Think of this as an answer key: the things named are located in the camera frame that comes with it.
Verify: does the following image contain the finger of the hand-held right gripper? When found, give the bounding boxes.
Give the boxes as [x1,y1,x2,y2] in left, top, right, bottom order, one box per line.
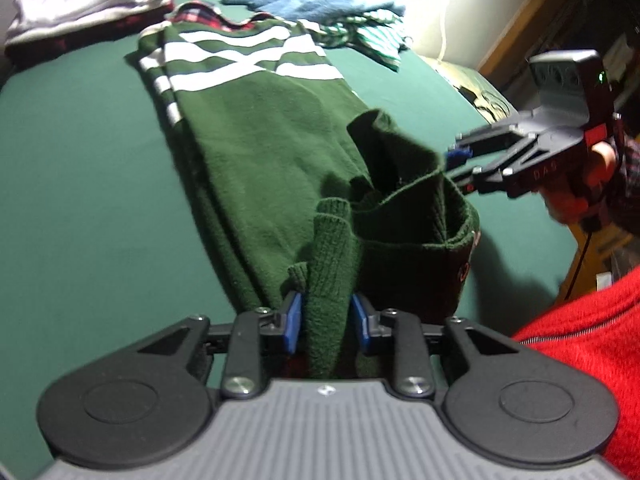
[446,126,541,171]
[444,147,541,196]

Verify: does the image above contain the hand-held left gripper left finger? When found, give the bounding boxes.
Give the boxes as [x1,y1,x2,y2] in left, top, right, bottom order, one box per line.
[137,292,302,401]

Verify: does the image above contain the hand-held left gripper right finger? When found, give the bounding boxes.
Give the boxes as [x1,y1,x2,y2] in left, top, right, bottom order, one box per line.
[351,293,516,401]

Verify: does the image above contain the green white-striped sweater plaid collar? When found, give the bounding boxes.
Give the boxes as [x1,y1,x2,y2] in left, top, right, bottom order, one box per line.
[137,5,483,381]

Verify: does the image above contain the person's right hand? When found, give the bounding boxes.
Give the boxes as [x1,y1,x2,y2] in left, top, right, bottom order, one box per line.
[545,141,618,226]

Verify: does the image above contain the olive printed cloth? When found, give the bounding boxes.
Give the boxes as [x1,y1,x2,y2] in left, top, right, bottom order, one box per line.
[425,55,519,127]

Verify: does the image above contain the green white striped shirt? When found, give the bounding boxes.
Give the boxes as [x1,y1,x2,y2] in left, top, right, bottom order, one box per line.
[300,10,413,72]

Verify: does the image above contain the person's red jacket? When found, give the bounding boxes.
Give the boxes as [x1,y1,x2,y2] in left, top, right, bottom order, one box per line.
[512,265,640,480]

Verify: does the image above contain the dark red folded garment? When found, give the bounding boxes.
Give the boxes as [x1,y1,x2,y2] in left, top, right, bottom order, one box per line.
[4,5,168,68]

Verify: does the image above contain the white folded garment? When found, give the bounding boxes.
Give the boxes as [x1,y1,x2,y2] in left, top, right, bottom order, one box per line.
[5,0,173,46]

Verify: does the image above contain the wooden frame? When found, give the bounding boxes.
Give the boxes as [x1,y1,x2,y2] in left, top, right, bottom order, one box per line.
[477,0,593,78]

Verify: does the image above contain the black cable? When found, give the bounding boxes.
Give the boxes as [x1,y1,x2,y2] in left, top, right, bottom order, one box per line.
[564,220,596,302]

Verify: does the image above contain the white cable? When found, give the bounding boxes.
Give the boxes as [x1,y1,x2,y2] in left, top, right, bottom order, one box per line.
[436,0,452,62]

